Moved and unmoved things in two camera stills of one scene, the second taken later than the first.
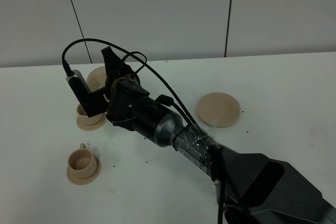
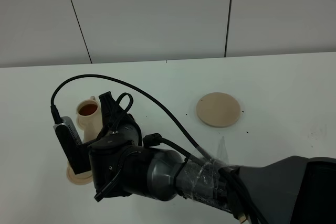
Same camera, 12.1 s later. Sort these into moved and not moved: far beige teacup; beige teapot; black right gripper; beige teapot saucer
Moved: beige teapot; black right gripper
Not moved: beige teapot saucer; far beige teacup
